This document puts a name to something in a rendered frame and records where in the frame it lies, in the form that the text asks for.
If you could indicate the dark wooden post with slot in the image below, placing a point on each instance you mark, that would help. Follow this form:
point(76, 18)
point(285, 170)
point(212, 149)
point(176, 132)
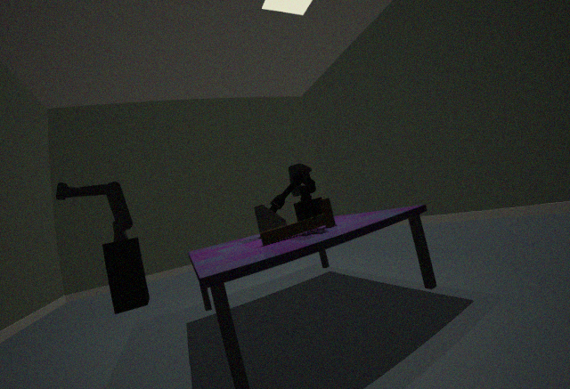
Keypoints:
point(327, 209)

